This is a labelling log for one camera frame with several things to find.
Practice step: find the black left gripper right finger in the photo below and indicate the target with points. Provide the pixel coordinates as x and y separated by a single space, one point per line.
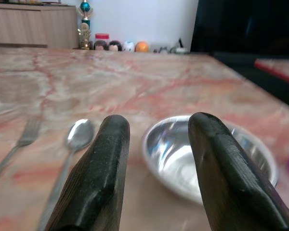
231 178

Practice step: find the black television screen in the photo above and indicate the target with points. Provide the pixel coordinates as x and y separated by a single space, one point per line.
245 26

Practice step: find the stainless steel spoon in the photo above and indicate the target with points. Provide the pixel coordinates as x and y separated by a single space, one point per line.
78 137

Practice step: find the orange round ball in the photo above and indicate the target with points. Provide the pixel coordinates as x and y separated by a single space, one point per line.
142 47

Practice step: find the white round figurine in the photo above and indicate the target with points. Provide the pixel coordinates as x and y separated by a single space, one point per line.
128 46

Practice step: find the stainless steel fork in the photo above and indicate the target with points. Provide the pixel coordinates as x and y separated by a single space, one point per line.
19 142

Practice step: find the stainless steel bowl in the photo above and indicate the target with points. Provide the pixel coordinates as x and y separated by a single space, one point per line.
171 158

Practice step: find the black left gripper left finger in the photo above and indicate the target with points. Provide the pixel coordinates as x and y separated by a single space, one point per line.
100 175

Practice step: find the red lidded clear jar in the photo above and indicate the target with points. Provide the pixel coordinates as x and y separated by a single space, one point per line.
101 39

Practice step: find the wooden sideboard cabinet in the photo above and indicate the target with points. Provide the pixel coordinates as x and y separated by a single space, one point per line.
31 25

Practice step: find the gold and teal trophy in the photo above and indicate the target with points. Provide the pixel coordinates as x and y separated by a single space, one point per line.
85 26

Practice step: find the dark haired doll head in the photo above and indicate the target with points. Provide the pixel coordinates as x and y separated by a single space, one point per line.
115 45
100 45

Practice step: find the red edged marble table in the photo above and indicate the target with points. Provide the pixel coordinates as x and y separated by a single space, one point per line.
279 68

